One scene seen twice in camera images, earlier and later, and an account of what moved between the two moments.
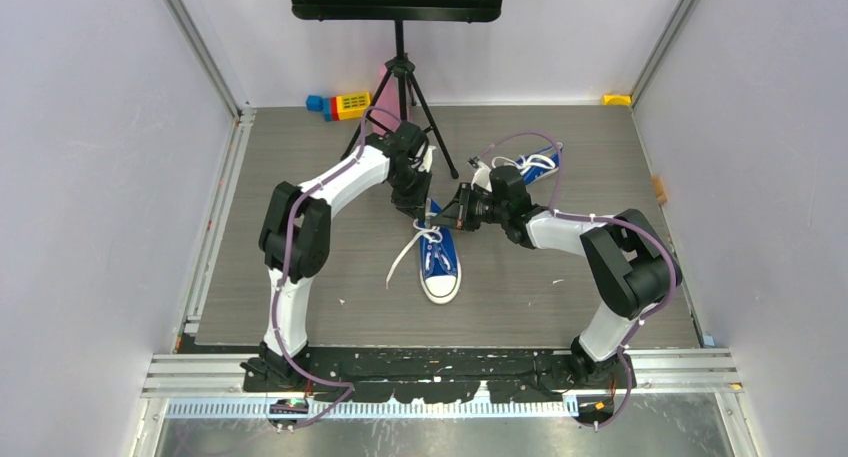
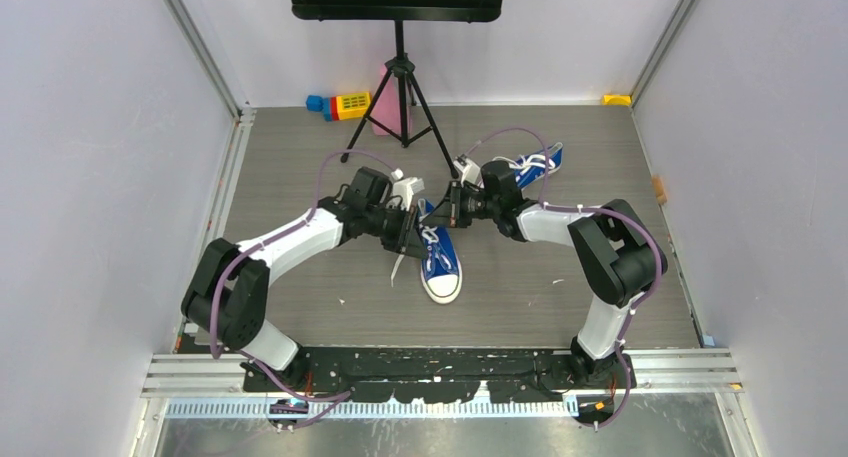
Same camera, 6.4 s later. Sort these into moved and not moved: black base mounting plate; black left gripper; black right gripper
Moved: black left gripper
Not moved: black right gripper; black base mounting plate
